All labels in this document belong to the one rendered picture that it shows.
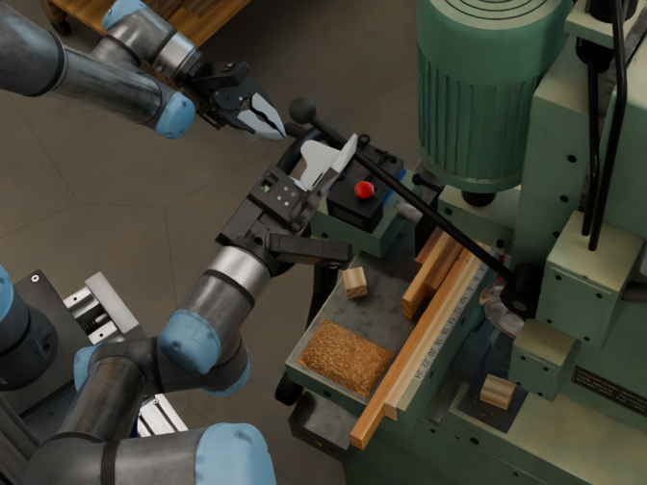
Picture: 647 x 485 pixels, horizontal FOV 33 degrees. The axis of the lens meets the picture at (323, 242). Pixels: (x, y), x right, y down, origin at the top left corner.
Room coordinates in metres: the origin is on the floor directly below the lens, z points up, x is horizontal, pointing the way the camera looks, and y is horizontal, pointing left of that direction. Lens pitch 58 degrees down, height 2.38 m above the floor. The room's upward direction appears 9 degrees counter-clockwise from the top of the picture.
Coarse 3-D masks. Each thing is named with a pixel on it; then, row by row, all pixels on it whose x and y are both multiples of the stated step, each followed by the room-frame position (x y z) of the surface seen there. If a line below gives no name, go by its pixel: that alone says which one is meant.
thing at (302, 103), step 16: (304, 112) 0.86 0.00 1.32; (320, 128) 0.85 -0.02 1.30; (336, 144) 0.83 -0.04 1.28; (368, 160) 0.81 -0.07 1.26; (384, 176) 0.79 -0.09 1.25; (400, 192) 0.78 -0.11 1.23; (416, 208) 0.76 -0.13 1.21; (432, 208) 0.76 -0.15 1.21; (448, 224) 0.74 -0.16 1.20; (464, 240) 0.72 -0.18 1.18; (480, 256) 0.70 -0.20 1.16; (512, 272) 0.69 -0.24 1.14; (528, 272) 0.68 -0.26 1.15; (512, 288) 0.66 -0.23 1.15; (528, 288) 0.66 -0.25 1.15; (512, 304) 0.65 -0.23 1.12; (528, 304) 0.64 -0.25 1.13
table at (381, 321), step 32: (352, 256) 0.91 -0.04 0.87; (384, 256) 0.88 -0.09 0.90; (384, 288) 0.83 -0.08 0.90; (320, 320) 0.79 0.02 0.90; (352, 320) 0.78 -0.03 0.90; (384, 320) 0.77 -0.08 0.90; (416, 320) 0.76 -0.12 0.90; (320, 384) 0.68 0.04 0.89; (384, 416) 0.61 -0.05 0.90; (416, 416) 0.62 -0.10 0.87
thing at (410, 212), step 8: (432, 200) 0.91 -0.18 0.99; (400, 208) 0.93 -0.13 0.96; (408, 208) 0.93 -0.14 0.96; (400, 216) 0.92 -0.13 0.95; (408, 216) 0.92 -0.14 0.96; (416, 216) 0.91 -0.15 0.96; (424, 216) 0.89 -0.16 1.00; (416, 224) 0.90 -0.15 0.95; (424, 224) 0.87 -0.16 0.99; (432, 224) 0.89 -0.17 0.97; (416, 232) 0.87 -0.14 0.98; (424, 232) 0.86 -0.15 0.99; (416, 240) 0.87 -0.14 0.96; (424, 240) 0.86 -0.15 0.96; (416, 248) 0.87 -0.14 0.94; (416, 256) 0.87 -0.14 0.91
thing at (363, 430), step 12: (456, 264) 0.83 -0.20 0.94; (456, 276) 0.80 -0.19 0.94; (444, 288) 0.79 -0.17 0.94; (432, 300) 0.77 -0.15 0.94; (444, 300) 0.77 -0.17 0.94; (432, 312) 0.75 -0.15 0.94; (420, 324) 0.73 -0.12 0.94; (420, 336) 0.71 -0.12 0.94; (408, 348) 0.70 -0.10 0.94; (396, 360) 0.68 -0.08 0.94; (408, 360) 0.68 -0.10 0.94; (396, 372) 0.66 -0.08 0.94; (384, 384) 0.65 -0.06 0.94; (384, 396) 0.63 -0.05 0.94; (372, 408) 0.61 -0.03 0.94; (360, 420) 0.60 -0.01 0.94; (372, 420) 0.59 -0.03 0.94; (360, 432) 0.58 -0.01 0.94; (372, 432) 0.59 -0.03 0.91; (360, 444) 0.57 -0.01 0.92
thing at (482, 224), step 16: (448, 192) 0.87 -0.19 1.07; (512, 192) 0.86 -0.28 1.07; (448, 208) 0.86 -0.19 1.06; (464, 208) 0.84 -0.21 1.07; (480, 208) 0.84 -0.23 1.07; (496, 208) 0.83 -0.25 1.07; (512, 208) 0.83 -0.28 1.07; (464, 224) 0.84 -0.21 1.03; (480, 224) 0.82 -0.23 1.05; (496, 224) 0.81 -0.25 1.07; (512, 224) 0.80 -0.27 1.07; (480, 240) 0.82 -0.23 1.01; (512, 240) 0.79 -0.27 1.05
